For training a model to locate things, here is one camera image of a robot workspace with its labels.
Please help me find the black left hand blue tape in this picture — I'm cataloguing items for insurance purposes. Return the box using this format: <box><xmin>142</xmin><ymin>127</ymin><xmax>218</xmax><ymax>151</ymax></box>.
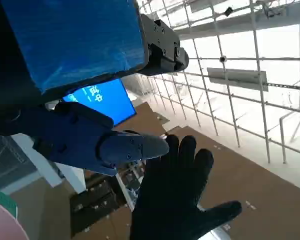
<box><xmin>0</xmin><ymin>0</ymin><xmax>190</xmax><ymax>177</ymax></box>

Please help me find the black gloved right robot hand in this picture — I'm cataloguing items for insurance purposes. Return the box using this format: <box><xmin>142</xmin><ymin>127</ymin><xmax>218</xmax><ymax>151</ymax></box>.
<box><xmin>129</xmin><ymin>134</ymin><xmax>242</xmax><ymax>240</ymax></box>

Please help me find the pink bowl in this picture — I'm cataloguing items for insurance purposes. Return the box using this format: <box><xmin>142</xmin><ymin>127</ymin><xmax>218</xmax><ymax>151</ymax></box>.
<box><xmin>0</xmin><ymin>199</ymin><xmax>30</xmax><ymax>240</ymax></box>

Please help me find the dark storage shelf rack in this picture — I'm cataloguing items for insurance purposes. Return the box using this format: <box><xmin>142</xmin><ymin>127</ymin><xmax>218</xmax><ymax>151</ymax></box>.
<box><xmin>69</xmin><ymin>159</ymin><xmax>147</xmax><ymax>238</ymax></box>

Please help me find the blue display screen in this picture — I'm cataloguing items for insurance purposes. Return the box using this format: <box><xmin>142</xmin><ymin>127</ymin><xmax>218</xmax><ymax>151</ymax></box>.
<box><xmin>62</xmin><ymin>78</ymin><xmax>137</xmax><ymax>126</ymax></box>

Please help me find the large white grille unit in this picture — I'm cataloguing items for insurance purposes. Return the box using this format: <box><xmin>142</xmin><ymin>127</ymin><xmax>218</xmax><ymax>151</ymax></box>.
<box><xmin>0</xmin><ymin>133</ymin><xmax>88</xmax><ymax>196</ymax></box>

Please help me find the flat ceiling light panel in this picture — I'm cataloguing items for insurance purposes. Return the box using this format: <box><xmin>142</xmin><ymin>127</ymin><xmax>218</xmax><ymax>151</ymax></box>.
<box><xmin>206</xmin><ymin>67</ymin><xmax>269</xmax><ymax>92</ymax></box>

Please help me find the white metal ceiling grid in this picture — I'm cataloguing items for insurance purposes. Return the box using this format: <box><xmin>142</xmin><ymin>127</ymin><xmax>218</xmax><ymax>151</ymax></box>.
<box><xmin>137</xmin><ymin>0</ymin><xmax>300</xmax><ymax>165</ymax></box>

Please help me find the green cutting mat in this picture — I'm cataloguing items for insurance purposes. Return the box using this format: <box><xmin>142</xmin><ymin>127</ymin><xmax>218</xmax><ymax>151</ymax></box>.
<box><xmin>0</xmin><ymin>184</ymin><xmax>18</xmax><ymax>217</ymax></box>

